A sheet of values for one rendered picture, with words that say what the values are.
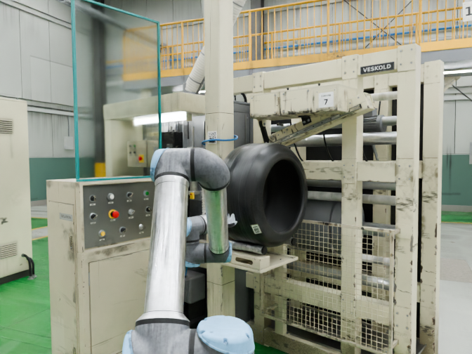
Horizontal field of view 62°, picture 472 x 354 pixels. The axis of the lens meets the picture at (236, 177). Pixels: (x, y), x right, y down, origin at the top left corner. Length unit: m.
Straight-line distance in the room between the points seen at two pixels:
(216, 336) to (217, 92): 1.60
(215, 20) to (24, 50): 10.88
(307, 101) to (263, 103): 0.32
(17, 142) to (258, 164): 3.62
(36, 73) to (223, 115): 11.10
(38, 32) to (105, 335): 11.81
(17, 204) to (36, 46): 8.72
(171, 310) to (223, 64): 1.62
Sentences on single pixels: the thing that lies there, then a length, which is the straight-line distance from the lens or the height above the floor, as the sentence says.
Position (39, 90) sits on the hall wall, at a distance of 13.18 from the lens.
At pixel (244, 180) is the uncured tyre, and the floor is 1.28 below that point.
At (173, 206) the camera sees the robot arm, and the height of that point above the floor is 1.24.
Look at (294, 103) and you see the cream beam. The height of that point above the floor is 1.70.
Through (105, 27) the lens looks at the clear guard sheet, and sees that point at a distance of 2.39.
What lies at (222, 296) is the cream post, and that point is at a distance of 2.48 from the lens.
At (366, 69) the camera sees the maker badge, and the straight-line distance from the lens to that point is 2.51.
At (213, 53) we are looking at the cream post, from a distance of 2.43.
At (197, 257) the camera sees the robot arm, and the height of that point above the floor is 0.95.
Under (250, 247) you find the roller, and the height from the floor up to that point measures 0.91.
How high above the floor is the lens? 1.40
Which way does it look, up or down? 3 degrees down
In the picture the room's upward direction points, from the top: straight up
